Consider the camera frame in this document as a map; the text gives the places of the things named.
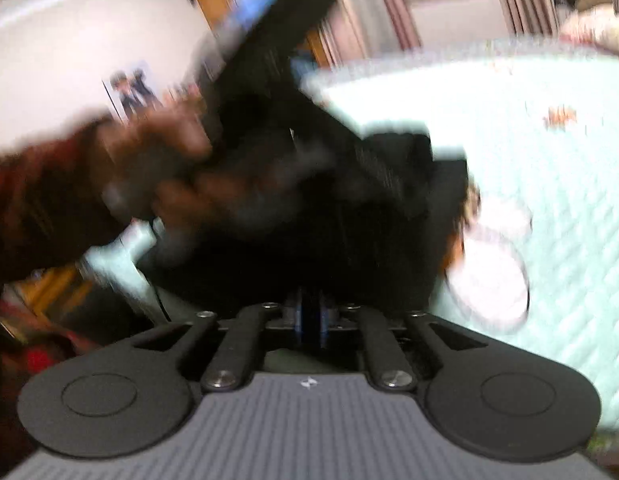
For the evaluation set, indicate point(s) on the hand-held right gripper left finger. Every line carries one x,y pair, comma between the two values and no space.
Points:
300,317

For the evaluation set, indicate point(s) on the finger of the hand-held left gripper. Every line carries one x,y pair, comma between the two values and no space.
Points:
384,165

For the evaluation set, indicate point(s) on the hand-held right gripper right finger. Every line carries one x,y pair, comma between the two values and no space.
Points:
319,317

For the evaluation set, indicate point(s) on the black pants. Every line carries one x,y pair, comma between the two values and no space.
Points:
339,250

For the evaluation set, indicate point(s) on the person's left hand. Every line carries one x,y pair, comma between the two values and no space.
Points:
164,145

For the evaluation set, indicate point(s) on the teal bee-print quilted blanket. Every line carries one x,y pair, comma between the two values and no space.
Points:
539,170

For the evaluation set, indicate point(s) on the pink floral pillow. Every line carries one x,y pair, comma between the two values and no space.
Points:
597,30

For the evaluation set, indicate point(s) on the red plaid cloth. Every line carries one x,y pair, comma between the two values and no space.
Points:
19,360

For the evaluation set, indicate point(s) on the wall poster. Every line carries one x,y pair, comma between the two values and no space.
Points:
134,90

